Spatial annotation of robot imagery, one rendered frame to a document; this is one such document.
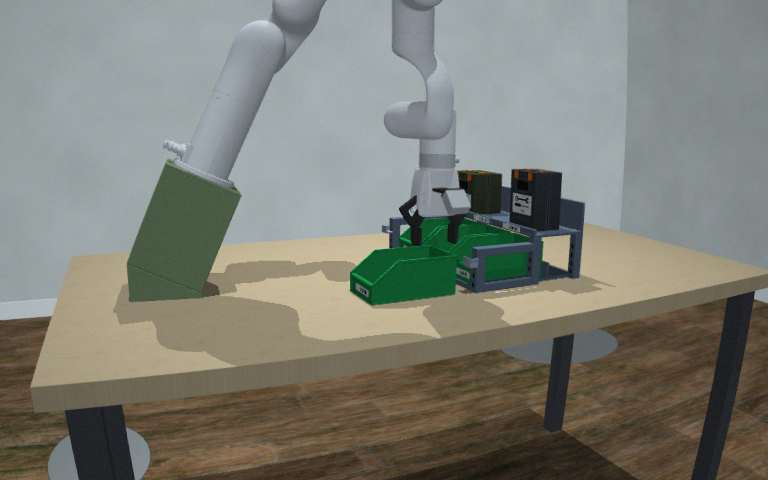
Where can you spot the olive green tool case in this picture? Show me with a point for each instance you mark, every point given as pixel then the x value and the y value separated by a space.
pixel 483 190

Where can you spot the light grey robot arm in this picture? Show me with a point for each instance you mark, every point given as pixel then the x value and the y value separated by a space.
pixel 249 68

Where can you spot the black tool case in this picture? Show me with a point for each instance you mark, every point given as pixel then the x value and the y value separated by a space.
pixel 535 198

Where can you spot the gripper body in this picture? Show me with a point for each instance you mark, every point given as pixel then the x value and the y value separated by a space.
pixel 430 203

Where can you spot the green bin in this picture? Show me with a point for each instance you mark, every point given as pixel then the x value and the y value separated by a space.
pixel 406 273
pixel 429 228
pixel 439 239
pixel 501 266

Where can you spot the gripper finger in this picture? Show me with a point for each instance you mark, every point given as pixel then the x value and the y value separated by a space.
pixel 416 231
pixel 453 227

